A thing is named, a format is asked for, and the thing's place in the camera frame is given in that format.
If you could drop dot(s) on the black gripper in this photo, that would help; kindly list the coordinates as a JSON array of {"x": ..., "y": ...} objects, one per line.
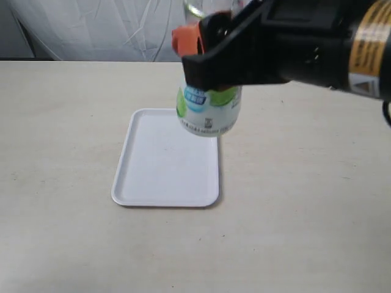
[{"x": 284, "y": 41}]

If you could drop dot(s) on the black gripper finger with orange tip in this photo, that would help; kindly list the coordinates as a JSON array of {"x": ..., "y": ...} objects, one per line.
[{"x": 219, "y": 28}]

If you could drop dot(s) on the white rectangular plastic tray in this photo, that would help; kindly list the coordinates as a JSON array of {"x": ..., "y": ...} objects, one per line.
[{"x": 164, "y": 166}]

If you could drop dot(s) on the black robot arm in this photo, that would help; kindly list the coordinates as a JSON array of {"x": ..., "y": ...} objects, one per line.
[{"x": 368, "y": 50}]

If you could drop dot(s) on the white wrinkled backdrop cloth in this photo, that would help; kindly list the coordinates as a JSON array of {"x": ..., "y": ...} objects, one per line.
[{"x": 125, "y": 31}]

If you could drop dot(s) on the clear water bottle green label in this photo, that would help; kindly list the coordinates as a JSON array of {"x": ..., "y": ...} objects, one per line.
[{"x": 211, "y": 113}]

